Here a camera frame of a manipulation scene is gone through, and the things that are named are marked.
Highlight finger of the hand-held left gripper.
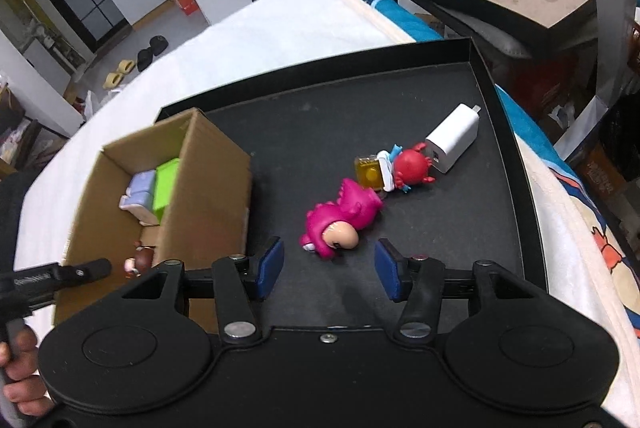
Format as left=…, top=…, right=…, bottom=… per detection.
left=57, top=258, right=113, bottom=284

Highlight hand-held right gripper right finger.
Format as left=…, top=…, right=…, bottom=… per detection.
left=375, top=238, right=538, bottom=341

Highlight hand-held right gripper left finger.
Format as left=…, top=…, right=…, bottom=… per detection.
left=120, top=237, right=286, bottom=343

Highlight small brown figure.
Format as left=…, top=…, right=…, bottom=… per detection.
left=124, top=244, right=156, bottom=278

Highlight pink dinosaur figure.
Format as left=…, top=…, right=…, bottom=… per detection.
left=300, top=178, right=386, bottom=261

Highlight lilac toy block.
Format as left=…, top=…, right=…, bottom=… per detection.
left=119, top=171, right=163, bottom=226

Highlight brown cardboard box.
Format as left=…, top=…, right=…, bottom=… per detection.
left=54, top=107, right=253, bottom=324

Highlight yellow translucent cube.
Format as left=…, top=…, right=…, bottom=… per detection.
left=354, top=154, right=386, bottom=190

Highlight red crab figure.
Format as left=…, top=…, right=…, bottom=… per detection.
left=377, top=143, right=437, bottom=195

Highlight green toy block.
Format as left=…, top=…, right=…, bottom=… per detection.
left=151, top=159, right=182, bottom=221

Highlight white charger plug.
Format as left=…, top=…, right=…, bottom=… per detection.
left=425, top=103, right=483, bottom=174

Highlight person's left hand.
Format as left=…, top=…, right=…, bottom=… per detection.
left=0, top=325, right=52, bottom=409

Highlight white plastic bag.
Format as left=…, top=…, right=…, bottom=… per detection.
left=82, top=89, right=108, bottom=121

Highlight black tray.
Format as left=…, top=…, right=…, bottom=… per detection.
left=155, top=37, right=546, bottom=329

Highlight white blanket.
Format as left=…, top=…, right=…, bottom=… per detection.
left=20, top=0, right=416, bottom=269

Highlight printed cardboard box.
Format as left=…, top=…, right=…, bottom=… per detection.
left=575, top=143, right=632, bottom=199

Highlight black bag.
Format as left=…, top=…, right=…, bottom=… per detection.
left=597, top=93, right=640, bottom=169

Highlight white desk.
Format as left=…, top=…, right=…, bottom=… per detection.
left=575, top=0, right=640, bottom=164

